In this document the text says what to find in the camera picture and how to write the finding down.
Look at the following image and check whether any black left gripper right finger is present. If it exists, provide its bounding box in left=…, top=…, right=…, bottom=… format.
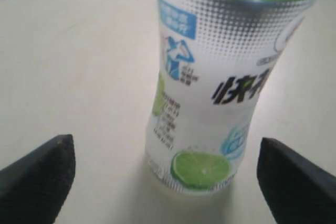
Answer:
left=257, top=137, right=335, bottom=223

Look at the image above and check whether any clear labelled drink bottle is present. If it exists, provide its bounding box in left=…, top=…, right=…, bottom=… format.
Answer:
left=145, top=0, right=315, bottom=195

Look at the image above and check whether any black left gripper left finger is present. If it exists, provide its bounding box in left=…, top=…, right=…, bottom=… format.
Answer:
left=1, top=134, right=76, bottom=223

